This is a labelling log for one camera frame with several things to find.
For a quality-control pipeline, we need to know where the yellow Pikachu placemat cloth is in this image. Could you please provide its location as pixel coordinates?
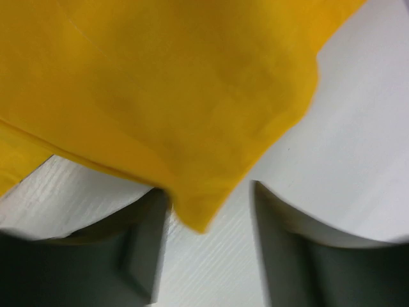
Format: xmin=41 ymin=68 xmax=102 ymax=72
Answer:
xmin=1 ymin=1 xmax=362 ymax=233

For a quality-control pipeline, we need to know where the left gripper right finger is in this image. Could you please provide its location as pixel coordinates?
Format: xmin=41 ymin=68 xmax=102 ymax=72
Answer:
xmin=252 ymin=181 xmax=408 ymax=306

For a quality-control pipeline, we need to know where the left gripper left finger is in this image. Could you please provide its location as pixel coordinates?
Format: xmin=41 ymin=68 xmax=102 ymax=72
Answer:
xmin=1 ymin=188 xmax=168 ymax=306

